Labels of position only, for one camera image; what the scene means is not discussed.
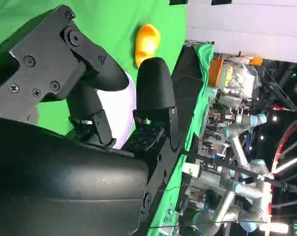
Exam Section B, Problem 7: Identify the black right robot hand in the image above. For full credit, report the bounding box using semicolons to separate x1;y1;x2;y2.
0;5;187;236

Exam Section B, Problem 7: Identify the orange and white bread roll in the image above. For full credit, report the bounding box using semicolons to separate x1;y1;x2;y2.
134;23;161;69

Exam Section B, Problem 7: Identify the lilac plate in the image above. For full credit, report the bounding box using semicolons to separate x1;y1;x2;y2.
95;75;137;150

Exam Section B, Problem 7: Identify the black backdrop curtain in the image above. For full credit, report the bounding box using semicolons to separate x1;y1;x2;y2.
171;45;205;154

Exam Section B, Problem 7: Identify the green table cloth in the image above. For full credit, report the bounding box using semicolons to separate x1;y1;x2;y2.
0;0;215;236

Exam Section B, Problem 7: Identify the orange bin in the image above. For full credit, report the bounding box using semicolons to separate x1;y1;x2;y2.
208;58;225;87

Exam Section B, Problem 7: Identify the clear plastic bag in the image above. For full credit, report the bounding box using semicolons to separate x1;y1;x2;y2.
221;58;261;100

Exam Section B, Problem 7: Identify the red hoop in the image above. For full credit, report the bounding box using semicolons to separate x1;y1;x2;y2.
273;118;297;173

